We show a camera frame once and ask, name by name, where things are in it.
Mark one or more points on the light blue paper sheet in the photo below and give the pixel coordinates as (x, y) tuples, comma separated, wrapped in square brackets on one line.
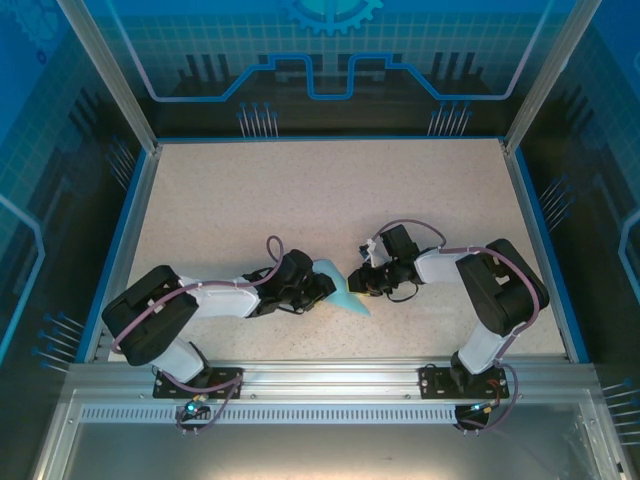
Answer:
[(350, 302)]

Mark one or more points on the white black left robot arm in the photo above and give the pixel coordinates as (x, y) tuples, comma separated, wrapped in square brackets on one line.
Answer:
[(220, 300)]

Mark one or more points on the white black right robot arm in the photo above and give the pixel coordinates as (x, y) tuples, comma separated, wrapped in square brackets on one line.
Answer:
[(440, 265)]

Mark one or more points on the grey metal shelf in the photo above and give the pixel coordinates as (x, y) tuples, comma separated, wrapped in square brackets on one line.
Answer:
[(320, 455)]

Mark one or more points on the blue printed side panel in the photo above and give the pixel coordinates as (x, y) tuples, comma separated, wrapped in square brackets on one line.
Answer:
[(30, 200), (600, 175)]

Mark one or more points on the blue printed circuit-pattern panel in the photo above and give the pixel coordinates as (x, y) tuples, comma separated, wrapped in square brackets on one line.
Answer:
[(330, 40)]

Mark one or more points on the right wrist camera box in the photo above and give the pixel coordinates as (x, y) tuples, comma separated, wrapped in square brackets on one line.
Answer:
[(370, 250)]

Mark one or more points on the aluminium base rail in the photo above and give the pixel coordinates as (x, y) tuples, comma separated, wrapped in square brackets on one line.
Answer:
[(330, 375)]

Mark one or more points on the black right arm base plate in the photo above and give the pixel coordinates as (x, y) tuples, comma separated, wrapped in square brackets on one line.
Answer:
[(435, 382)]

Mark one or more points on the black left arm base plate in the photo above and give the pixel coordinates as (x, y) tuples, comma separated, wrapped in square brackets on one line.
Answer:
[(227, 380)]

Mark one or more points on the aluminium side rail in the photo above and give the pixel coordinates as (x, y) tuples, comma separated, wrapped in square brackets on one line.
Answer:
[(129, 240), (530, 225)]

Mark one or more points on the aluminium enclosure post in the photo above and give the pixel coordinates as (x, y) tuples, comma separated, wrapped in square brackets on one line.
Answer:
[(107, 75), (550, 75)]

